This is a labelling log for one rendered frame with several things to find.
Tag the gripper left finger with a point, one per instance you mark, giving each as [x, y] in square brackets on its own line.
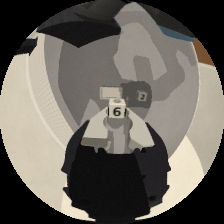
[87, 139]

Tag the beige rectangular tray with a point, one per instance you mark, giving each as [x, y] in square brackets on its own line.
[110, 92]

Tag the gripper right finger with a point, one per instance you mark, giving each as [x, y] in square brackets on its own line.
[141, 135]

